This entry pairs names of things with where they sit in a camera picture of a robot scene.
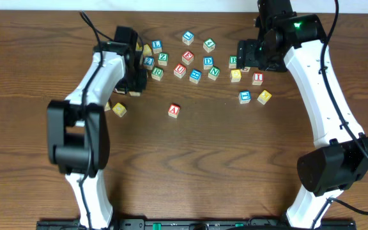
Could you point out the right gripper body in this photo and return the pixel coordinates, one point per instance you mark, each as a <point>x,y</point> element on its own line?
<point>254,54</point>

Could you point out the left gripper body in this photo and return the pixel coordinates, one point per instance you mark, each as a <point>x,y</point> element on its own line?
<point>137,80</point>

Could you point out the red A block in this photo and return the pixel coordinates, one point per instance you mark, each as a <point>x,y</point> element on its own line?
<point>174,110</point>

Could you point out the red i block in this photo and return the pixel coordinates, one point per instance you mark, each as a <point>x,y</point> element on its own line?
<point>257,79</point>
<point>133,93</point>

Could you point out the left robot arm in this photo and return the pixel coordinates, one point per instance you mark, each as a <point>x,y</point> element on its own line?
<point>77,135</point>

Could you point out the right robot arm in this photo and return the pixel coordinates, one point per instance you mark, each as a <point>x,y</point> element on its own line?
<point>297,44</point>

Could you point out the green J block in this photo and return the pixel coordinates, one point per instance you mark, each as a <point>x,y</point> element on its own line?
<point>246,69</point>

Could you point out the blue 2 block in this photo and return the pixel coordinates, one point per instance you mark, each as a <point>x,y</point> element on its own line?
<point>148,62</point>

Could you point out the green R block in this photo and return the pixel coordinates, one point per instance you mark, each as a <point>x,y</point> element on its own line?
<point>157,73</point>

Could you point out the green B block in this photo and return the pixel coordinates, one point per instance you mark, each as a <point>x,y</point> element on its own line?
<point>232,62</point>

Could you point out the blue P block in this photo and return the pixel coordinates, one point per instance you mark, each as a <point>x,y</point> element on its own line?
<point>122,92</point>

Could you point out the yellow block centre right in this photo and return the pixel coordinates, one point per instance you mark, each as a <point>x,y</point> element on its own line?
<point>235,75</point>

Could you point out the yellow S block upper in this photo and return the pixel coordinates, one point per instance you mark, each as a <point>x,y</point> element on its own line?
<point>146,51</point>

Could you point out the green Z block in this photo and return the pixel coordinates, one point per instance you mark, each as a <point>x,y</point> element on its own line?
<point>163,58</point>

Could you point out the yellow O block bottom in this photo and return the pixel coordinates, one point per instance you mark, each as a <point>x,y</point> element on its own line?
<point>119,109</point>

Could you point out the blue L block left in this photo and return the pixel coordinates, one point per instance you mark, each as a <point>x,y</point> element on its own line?
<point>156,46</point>

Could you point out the blue l block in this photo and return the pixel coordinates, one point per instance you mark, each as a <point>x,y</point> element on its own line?
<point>156,46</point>
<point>188,38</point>

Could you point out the yellow C block bottom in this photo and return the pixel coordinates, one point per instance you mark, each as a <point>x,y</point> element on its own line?
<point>107,106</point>

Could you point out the green N block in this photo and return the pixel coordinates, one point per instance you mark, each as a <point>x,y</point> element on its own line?
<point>214,73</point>

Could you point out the green 4 block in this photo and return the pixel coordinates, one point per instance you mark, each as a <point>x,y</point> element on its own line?
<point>209,45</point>

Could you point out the red U block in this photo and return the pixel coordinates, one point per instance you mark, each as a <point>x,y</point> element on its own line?
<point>180,71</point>

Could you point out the blue D block centre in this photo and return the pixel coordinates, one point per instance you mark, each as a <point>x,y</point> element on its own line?
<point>207,62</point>

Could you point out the blue T block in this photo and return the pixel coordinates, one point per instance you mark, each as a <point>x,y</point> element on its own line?
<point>244,97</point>

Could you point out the yellow block far right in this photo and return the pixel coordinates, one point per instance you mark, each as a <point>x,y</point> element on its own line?
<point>264,97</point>

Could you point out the red E block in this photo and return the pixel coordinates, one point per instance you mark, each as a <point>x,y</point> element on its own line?
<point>187,57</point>

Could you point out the blue H block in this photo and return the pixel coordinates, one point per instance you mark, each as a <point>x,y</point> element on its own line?
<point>195,76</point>

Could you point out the blue L block top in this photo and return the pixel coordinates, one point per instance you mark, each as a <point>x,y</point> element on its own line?
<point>188,38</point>

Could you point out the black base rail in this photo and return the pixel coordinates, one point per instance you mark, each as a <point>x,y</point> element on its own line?
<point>140,224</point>

